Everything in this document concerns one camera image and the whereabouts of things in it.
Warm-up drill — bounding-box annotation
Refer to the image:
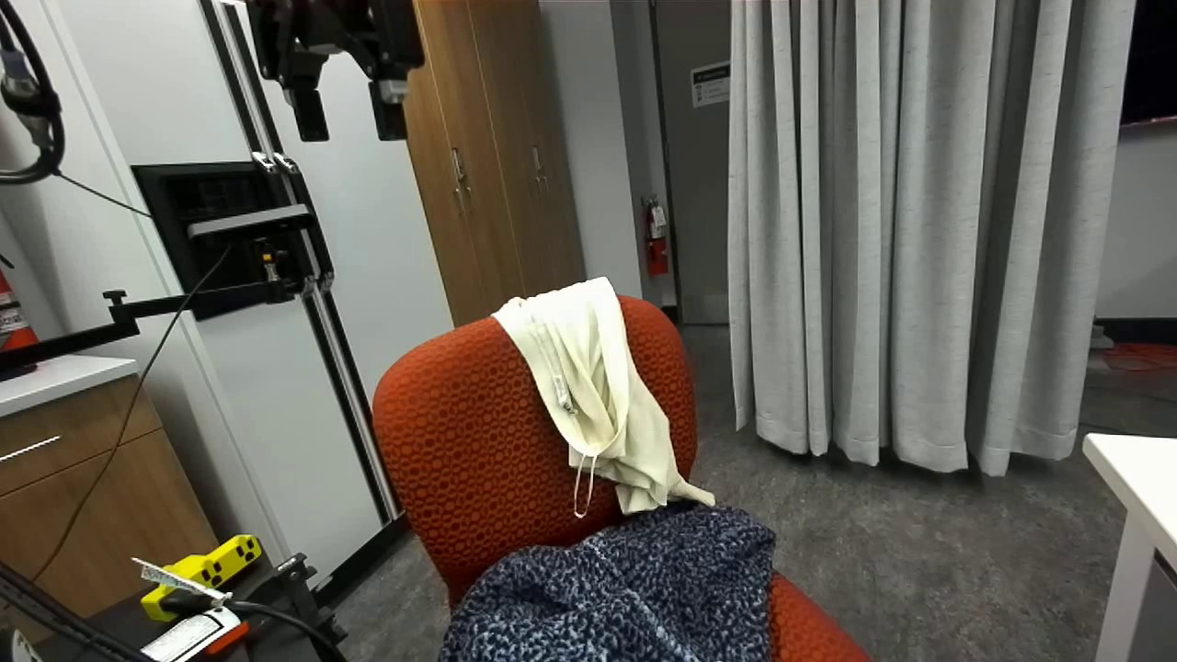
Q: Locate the dark wall screen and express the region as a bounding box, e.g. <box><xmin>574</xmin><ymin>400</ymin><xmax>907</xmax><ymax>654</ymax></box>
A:
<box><xmin>1117</xmin><ymin>0</ymin><xmax>1177</xmax><ymax>132</ymax></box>

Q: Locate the blue speckled cloth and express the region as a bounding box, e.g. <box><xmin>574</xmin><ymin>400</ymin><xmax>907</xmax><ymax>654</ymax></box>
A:
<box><xmin>434</xmin><ymin>501</ymin><xmax>782</xmax><ymax>662</ymax></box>

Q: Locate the light yellow cloth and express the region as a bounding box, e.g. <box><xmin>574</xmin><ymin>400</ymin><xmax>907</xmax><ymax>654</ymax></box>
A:
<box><xmin>491</xmin><ymin>274</ymin><xmax>717</xmax><ymax>520</ymax></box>

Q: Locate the thin black cable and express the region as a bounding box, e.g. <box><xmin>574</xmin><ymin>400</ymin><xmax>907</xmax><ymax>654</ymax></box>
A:
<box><xmin>30</xmin><ymin>241</ymin><xmax>236</xmax><ymax>582</ymax></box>

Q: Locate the black equipment base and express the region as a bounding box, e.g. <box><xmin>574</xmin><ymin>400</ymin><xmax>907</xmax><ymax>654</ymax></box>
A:
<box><xmin>0</xmin><ymin>547</ymin><xmax>352</xmax><ymax>662</ymax></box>

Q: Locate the tall wooden cabinet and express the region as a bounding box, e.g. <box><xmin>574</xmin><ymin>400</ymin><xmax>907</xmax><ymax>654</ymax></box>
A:
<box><xmin>400</xmin><ymin>0</ymin><xmax>590</xmax><ymax>328</ymax></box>

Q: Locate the white door sign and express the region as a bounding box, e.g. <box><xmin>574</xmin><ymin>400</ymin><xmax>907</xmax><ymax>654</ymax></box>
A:
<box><xmin>689</xmin><ymin>58</ymin><xmax>731</xmax><ymax>111</ymax></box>

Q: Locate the wooden drawer cabinet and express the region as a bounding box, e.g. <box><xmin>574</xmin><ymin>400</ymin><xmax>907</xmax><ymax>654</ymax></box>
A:
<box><xmin>0</xmin><ymin>351</ymin><xmax>220</xmax><ymax>620</ymax></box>

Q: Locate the grey pleated curtain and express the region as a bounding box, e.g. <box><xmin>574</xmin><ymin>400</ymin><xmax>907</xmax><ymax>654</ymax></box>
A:
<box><xmin>726</xmin><ymin>0</ymin><xmax>1142</xmax><ymax>480</ymax></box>

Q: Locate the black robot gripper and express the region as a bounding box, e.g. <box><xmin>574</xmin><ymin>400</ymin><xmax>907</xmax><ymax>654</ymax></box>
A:
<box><xmin>244</xmin><ymin>0</ymin><xmax>427</xmax><ymax>147</ymax></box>

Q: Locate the red fire extinguisher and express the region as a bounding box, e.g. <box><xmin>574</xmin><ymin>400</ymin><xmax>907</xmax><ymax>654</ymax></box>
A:
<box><xmin>641</xmin><ymin>199</ymin><xmax>678</xmax><ymax>284</ymax></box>
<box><xmin>0</xmin><ymin>252</ymin><xmax>41</xmax><ymax>355</ymax></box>

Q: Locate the grey door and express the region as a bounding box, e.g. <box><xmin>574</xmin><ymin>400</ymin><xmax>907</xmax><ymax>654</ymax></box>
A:
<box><xmin>647</xmin><ymin>0</ymin><xmax>737</xmax><ymax>328</ymax></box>

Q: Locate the yellow black tool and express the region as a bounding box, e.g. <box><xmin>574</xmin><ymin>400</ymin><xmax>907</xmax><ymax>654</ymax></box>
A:
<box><xmin>136</xmin><ymin>530</ymin><xmax>269</xmax><ymax>627</ymax></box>

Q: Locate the black looped cable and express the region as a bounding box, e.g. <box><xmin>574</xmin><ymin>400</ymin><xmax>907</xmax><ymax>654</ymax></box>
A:
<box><xmin>0</xmin><ymin>0</ymin><xmax>69</xmax><ymax>187</ymax></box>

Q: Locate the orange patterned office chair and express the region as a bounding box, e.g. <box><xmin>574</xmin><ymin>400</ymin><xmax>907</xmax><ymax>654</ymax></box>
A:
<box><xmin>368</xmin><ymin>289</ymin><xmax>868</xmax><ymax>662</ymax></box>

